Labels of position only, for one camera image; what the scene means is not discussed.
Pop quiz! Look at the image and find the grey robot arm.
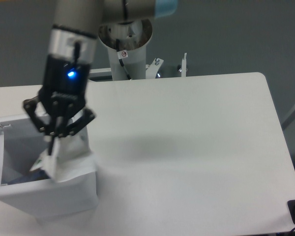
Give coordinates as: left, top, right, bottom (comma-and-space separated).
23, 0, 178, 138

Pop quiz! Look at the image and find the white plastic bag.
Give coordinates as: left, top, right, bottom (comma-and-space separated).
30, 133, 96, 182

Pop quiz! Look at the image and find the white trash can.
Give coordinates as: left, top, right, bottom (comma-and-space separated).
0, 115, 98, 218

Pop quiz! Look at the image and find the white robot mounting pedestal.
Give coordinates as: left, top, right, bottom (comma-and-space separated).
99, 19, 153, 81

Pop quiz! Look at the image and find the black cable on pedestal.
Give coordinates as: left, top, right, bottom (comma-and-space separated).
115, 38, 132, 81

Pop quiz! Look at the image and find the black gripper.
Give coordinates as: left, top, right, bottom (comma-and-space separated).
23, 55, 96, 138

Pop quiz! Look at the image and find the blue trash in bin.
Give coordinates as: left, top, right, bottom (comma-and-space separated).
7, 170, 50, 185

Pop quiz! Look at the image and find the white metal support frame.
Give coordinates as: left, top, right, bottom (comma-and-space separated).
89, 52, 188, 82

